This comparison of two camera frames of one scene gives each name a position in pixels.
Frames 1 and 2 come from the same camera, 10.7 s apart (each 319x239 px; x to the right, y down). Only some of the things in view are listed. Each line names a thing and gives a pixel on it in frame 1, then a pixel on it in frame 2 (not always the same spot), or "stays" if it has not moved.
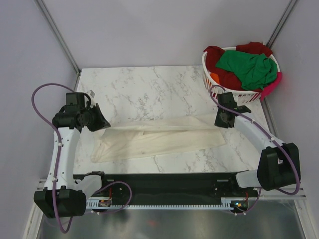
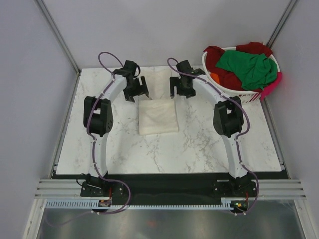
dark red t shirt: x=228 y=78 stays
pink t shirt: x=267 y=90 stays
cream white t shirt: x=132 y=139 → x=157 y=113
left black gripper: x=101 y=122 → x=141 y=89
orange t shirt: x=215 y=76 stays
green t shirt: x=256 y=71 stays
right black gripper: x=219 y=123 → x=174 y=81
